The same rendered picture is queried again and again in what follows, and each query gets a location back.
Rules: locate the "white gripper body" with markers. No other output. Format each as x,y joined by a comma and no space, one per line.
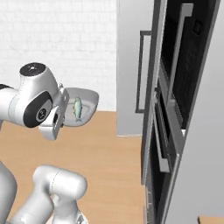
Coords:
63,105

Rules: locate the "pale green fish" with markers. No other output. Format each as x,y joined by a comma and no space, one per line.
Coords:
77,108

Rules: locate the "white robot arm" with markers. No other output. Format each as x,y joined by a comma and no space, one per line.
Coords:
34,84

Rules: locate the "black lower oven door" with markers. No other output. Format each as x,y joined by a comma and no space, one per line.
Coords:
154,180

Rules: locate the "grey oven cabinet housing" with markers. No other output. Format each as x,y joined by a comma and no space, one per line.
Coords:
204,151

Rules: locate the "grey meat container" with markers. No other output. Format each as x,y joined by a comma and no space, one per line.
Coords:
89,102

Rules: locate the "grey fridge door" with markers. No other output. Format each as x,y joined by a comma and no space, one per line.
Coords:
128,67

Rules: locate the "black oven door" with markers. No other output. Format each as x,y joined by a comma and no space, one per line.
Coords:
189,64
154,180

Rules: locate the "black upper oven door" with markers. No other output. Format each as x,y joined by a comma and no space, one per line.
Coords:
189,64

